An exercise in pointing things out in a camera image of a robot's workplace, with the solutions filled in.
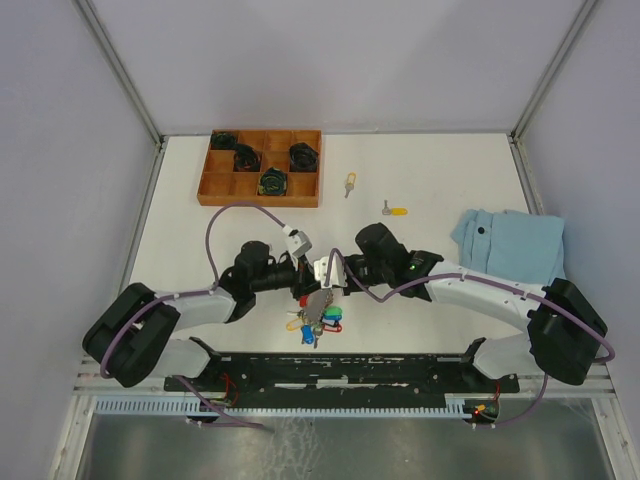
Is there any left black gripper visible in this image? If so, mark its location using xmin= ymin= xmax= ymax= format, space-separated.
xmin=252 ymin=253 xmax=323 ymax=301

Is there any yellow key tag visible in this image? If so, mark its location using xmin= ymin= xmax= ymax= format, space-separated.
xmin=286 ymin=319 xmax=304 ymax=332

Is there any green key tag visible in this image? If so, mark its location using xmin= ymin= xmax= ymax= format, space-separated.
xmin=324 ymin=306 xmax=343 ymax=318

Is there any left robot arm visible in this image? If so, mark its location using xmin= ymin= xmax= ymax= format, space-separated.
xmin=82 ymin=234 xmax=319 ymax=390

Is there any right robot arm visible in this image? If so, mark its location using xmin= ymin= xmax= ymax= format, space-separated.
xmin=323 ymin=223 xmax=614 ymax=391

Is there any yellow tag key right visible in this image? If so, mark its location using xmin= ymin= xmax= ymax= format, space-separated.
xmin=382 ymin=200 xmax=408 ymax=216

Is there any yellow tag key upper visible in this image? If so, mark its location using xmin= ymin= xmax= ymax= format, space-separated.
xmin=344 ymin=172 xmax=357 ymax=199

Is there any wooden compartment tray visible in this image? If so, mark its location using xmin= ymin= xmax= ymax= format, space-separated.
xmin=197 ymin=129 xmax=322 ymax=208

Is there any light blue cloth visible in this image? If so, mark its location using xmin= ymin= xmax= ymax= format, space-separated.
xmin=451 ymin=209 xmax=566 ymax=285

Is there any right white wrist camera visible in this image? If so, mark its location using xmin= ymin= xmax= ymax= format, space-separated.
xmin=313 ymin=254 xmax=347 ymax=289

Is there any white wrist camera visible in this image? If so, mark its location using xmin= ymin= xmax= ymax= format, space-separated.
xmin=282 ymin=225 xmax=312 ymax=260
xmin=313 ymin=254 xmax=347 ymax=289

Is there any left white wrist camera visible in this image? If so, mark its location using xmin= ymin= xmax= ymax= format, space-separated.
xmin=282 ymin=225 xmax=312 ymax=260

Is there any black yellow cable coil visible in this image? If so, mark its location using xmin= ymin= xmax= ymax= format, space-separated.
xmin=257 ymin=167 xmax=290 ymax=198

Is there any black cable coil right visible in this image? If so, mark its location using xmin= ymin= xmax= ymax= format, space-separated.
xmin=288 ymin=141 xmax=320 ymax=173

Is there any black cable coil top-left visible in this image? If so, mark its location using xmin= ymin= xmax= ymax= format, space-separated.
xmin=209 ymin=130 xmax=240 ymax=151

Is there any white cable duct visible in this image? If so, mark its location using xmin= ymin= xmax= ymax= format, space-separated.
xmin=93 ymin=392 xmax=476 ymax=419

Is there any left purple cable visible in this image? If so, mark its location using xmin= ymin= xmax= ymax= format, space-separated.
xmin=99 ymin=201 xmax=296 ymax=430

